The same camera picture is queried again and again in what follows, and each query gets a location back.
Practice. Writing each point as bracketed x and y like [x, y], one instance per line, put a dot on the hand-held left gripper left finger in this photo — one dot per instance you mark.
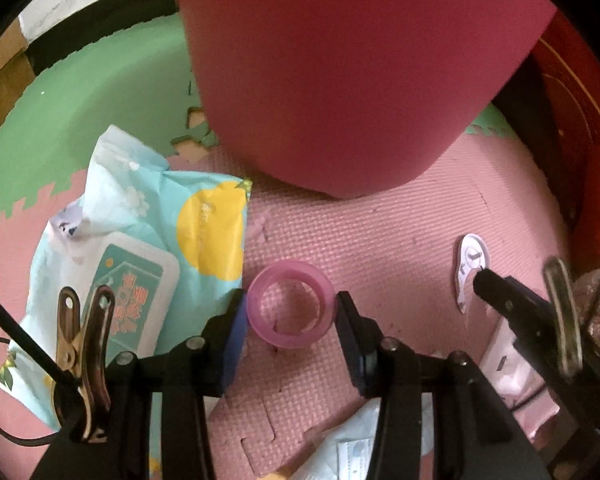
[234, 342]

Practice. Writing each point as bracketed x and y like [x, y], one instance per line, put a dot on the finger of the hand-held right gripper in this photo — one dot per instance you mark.
[505, 292]

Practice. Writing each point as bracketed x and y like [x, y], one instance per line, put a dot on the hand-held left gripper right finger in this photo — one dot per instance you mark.
[352, 350]

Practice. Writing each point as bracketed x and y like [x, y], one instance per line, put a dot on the white hook card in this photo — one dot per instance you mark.
[472, 255]

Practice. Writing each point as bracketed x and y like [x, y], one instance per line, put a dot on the red bucket with green rim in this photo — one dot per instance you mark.
[355, 70]

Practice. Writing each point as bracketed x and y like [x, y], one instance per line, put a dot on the metal spring clip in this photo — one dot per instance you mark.
[92, 340]
[562, 310]

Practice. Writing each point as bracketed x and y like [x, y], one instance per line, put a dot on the pink and white packet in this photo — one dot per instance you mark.
[500, 370]

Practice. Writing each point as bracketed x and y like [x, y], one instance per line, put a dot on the white light blue packet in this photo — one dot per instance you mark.
[340, 450]

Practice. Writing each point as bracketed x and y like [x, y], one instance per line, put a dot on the pink foam mat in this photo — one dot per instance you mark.
[380, 240]

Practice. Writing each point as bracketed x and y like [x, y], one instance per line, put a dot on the light blue lemon print packet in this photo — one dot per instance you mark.
[130, 200]

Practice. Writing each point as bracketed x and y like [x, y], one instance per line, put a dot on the green foam mat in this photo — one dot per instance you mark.
[105, 90]

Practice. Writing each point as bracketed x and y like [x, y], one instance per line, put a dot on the light wooden wardrobe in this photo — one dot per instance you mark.
[0, 70]

